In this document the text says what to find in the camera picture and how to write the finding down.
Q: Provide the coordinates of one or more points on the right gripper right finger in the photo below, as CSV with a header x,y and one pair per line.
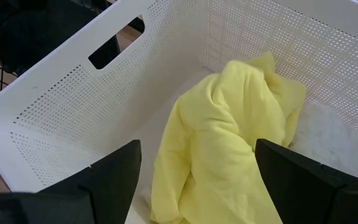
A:
x,y
291,183

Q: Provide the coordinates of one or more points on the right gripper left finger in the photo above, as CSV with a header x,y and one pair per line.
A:
x,y
117,183

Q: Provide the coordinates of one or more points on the large white patterned shirt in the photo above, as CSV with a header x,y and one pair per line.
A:
x,y
328,140

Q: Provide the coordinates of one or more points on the yellow cloth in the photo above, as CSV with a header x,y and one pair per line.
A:
x,y
222,140

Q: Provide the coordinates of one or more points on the black cloth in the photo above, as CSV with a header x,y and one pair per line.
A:
x,y
42,34

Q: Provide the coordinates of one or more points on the white perforated plastic bin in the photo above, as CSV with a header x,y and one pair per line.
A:
x,y
73,109

